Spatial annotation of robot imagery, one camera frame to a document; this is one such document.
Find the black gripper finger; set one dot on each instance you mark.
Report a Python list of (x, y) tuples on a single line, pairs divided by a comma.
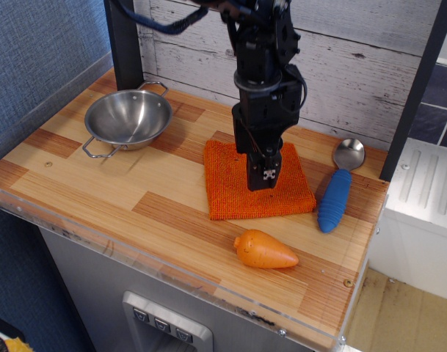
[(241, 137), (263, 171)]

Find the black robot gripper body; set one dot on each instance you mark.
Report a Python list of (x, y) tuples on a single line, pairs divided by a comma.
[(267, 110)]

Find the orange knitted cloth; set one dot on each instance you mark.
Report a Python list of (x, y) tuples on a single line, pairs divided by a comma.
[(228, 194)]

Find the stainless steel bowl with handles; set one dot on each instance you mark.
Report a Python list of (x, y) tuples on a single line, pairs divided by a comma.
[(128, 119)]

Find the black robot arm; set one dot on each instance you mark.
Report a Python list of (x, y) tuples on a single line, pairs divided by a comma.
[(262, 36)]

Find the clear acrylic table edge guard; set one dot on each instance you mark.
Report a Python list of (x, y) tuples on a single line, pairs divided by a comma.
[(178, 243)]

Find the orange plastic carrot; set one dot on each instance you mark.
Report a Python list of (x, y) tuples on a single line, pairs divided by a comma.
[(258, 249)]

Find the white ribbed side counter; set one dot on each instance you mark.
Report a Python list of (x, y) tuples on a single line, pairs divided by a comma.
[(410, 244)]

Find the silver dispenser panel with buttons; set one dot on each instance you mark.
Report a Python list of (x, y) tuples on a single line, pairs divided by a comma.
[(157, 328)]

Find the yellow object bottom left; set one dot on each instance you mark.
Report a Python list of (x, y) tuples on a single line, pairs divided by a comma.
[(17, 345)]

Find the spoon with blue handle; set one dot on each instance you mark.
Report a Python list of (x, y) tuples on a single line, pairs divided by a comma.
[(348, 155)]

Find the black right vertical post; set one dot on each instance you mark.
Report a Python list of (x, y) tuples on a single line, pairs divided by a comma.
[(424, 72)]

